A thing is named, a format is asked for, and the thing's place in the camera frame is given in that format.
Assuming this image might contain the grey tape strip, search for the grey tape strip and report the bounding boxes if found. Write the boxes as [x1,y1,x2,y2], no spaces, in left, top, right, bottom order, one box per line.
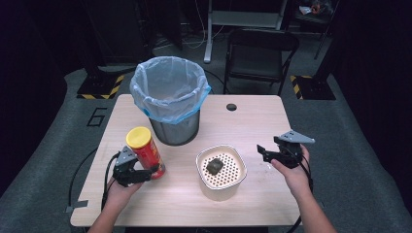
[65,199,89,214]

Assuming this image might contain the person's right hand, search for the person's right hand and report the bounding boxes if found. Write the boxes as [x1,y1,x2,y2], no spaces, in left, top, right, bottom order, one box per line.
[270,145,313,199]

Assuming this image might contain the hazard striped stand base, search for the hazard striped stand base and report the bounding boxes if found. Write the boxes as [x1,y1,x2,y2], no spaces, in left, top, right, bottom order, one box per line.
[290,74,337,101]
[76,73,126,100]

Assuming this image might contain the black folding chair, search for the black folding chair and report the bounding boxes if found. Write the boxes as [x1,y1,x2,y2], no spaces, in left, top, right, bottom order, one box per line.
[223,27,301,97]

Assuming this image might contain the dark wet tea bag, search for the dark wet tea bag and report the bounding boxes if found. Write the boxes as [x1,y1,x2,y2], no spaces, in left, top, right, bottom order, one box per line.
[205,157,224,177]

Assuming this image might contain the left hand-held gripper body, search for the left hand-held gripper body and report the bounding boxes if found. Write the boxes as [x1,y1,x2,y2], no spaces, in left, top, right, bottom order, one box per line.
[111,146,141,188]

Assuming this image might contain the white cables on floor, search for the white cables on floor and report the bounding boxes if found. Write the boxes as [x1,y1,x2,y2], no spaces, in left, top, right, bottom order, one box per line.
[181,0,225,50]

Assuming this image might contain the red chips can yellow lid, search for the red chips can yellow lid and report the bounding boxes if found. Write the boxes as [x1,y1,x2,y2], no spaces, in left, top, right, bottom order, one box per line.
[125,126,167,181]

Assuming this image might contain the white desk frame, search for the white desk frame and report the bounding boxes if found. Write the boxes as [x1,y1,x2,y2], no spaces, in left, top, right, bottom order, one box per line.
[203,0,290,64]

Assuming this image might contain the beige square strainer container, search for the beige square strainer container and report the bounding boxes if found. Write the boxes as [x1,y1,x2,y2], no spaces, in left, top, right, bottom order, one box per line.
[195,144,248,203]

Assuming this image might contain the blue plastic bin liner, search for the blue plastic bin liner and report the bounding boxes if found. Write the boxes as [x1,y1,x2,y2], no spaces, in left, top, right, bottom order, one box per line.
[129,55,213,126]

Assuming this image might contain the metal mesh trash bin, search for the metal mesh trash bin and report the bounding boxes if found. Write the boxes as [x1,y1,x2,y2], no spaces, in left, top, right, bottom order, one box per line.
[148,109,201,147]

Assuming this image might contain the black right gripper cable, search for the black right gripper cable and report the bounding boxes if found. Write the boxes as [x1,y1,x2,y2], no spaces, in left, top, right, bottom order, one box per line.
[285,150,315,233]

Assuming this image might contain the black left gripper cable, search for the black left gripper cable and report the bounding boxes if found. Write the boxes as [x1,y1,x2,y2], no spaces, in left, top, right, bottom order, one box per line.
[100,152,121,212]

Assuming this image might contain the person's left hand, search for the person's left hand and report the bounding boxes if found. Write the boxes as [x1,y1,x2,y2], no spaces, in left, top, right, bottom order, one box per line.
[104,176,144,212]

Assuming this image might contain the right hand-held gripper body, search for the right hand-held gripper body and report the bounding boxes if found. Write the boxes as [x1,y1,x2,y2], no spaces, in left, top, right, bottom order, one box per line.
[273,129,316,170]

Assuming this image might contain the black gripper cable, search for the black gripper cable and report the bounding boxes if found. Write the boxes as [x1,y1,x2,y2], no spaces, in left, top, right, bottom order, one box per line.
[100,152,121,212]
[285,150,315,233]

